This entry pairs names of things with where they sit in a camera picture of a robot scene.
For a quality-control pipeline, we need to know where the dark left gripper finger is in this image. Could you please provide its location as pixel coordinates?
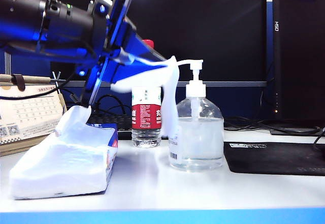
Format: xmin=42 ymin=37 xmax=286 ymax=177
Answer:
xmin=103 ymin=60 xmax=164 ymax=84
xmin=119 ymin=18 xmax=166 ymax=61

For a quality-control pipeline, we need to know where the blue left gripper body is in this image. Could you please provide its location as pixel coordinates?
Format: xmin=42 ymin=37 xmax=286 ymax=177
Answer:
xmin=85 ymin=0 xmax=138 ymax=107

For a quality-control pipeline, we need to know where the white tissue sheet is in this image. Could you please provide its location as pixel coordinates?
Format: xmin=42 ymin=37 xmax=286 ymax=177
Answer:
xmin=110 ymin=55 xmax=180 ymax=137

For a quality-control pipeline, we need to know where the clear alcohol pump bottle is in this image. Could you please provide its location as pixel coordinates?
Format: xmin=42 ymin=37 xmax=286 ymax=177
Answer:
xmin=169 ymin=59 xmax=224 ymax=173

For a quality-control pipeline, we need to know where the blue white soft tissue pack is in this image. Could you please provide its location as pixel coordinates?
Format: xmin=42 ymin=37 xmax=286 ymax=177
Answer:
xmin=9 ymin=105 xmax=119 ymax=200

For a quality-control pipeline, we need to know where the red-capped plastic water bottle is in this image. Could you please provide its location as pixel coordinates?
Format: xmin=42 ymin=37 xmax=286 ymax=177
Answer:
xmin=131 ymin=39 xmax=163 ymax=148

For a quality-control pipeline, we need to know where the black keyboard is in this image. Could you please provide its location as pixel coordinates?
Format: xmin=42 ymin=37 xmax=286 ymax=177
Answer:
xmin=86 ymin=112 xmax=170 ymax=141

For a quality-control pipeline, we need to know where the large black AOC monitor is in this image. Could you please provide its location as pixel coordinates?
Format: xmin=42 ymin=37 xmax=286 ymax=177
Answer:
xmin=50 ymin=0 xmax=268 ymax=113

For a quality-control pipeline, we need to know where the black HSD monitor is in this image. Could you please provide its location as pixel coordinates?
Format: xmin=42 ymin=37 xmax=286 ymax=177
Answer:
xmin=266 ymin=0 xmax=325 ymax=136

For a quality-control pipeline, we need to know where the paper desk calendar wooden roll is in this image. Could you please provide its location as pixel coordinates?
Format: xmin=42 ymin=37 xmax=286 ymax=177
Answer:
xmin=0 ymin=72 xmax=68 ymax=157

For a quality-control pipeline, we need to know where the black mouse pad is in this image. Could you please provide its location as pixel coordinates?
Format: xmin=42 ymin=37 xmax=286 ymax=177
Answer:
xmin=223 ymin=142 xmax=325 ymax=176

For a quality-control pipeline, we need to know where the black looped cable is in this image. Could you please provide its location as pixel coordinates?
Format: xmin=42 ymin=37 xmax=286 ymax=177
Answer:
xmin=93 ymin=94 xmax=133 ymax=116

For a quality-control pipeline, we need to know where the black cable with ferrite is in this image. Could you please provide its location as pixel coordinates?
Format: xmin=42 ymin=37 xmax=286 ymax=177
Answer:
xmin=62 ymin=88 xmax=86 ymax=108

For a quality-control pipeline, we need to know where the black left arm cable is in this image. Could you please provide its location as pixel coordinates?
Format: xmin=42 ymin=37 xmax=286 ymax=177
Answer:
xmin=0 ymin=66 xmax=82 ymax=101

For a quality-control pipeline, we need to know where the thin black monitor cable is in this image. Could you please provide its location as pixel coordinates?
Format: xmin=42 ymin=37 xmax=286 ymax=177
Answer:
xmin=258 ymin=89 xmax=266 ymax=121

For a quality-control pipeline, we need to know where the long black desk cable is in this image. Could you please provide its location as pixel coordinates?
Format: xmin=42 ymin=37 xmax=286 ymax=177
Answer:
xmin=223 ymin=116 xmax=321 ymax=136

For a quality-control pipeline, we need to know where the thick black curved cable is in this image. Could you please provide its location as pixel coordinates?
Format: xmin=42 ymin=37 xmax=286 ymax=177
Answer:
xmin=312 ymin=126 xmax=325 ymax=156

